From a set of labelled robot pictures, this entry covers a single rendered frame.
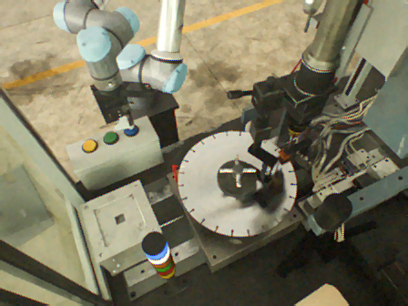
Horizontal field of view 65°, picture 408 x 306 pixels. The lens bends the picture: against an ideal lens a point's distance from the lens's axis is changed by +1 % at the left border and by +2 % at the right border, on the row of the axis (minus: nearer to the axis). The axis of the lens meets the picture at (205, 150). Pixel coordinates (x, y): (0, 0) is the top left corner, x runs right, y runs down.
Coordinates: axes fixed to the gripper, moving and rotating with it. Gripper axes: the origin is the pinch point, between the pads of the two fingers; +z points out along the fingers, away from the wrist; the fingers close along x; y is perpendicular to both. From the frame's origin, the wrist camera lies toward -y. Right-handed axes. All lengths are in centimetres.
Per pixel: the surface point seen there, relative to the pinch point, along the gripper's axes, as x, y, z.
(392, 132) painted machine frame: 52, -41, -33
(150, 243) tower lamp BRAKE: 48, 8, -24
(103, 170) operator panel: 6.9, 14.0, 7.9
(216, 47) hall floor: -123, -96, 93
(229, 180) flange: 34.1, -17.1, -4.1
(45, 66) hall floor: -166, 35, 93
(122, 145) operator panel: 4.3, 5.3, 2.4
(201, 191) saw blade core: 33.1, -9.2, -2.9
